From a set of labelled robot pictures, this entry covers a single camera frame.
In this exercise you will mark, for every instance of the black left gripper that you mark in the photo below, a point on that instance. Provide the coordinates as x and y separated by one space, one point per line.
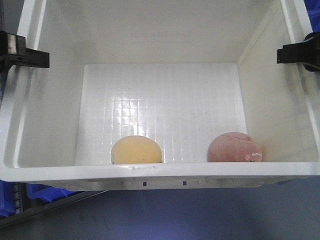
14 52

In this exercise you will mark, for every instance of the metal shelf rail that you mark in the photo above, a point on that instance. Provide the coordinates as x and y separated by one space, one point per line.
28 208

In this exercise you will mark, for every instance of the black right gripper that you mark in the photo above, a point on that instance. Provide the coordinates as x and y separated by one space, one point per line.
306 53

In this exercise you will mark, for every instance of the white plastic tote box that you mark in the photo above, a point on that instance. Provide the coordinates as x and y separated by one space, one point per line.
179 72

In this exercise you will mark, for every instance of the beige plush ball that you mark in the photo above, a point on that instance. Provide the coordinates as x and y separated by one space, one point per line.
136 149

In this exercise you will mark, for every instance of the pink plush ball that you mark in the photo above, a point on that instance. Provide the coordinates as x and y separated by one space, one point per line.
234 147

